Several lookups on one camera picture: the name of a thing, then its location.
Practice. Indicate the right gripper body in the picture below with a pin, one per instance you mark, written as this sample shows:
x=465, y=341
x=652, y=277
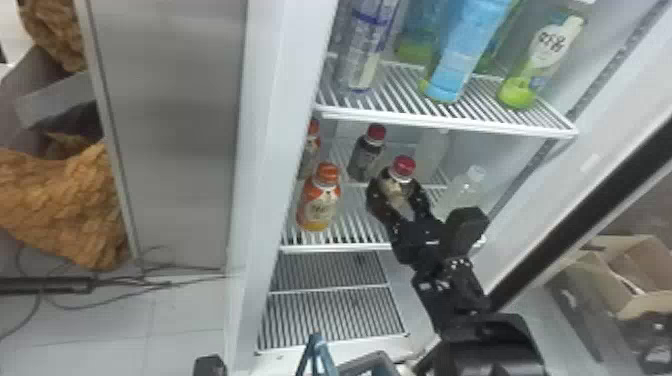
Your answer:
x=417, y=241

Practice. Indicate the green bottle with white label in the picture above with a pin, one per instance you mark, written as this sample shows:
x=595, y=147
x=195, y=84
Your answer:
x=540, y=58

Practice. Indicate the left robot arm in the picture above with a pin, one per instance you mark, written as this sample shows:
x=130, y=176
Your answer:
x=210, y=366

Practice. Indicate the blue basket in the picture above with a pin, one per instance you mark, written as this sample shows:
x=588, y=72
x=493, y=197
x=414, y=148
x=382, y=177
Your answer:
x=316, y=357

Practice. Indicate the white can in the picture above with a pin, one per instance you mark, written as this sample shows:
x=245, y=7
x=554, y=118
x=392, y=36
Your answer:
x=362, y=47

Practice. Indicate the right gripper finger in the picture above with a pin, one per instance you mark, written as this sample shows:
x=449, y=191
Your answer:
x=379, y=207
x=423, y=206

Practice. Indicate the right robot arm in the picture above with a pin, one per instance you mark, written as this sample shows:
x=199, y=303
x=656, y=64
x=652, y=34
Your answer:
x=472, y=341

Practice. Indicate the orange cloth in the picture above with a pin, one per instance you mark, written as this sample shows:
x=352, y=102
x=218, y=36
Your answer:
x=58, y=210
x=58, y=31

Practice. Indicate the fridge door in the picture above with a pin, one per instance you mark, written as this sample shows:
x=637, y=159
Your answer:
x=604, y=199

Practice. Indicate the white fridge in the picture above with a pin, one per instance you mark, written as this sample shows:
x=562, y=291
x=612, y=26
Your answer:
x=173, y=131

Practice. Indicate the clear bottle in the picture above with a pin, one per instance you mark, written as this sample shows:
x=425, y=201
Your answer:
x=462, y=191

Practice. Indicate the blue bottle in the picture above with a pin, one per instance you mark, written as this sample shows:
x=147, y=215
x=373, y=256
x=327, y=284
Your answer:
x=462, y=52

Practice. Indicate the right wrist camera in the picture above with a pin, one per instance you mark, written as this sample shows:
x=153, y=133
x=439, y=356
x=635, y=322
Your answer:
x=466, y=230

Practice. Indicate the dark bottle with red cap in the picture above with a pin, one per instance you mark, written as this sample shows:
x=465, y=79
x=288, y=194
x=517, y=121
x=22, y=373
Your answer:
x=366, y=157
x=402, y=173

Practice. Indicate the orange bottle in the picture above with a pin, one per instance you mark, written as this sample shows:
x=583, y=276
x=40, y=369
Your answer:
x=311, y=152
x=317, y=204

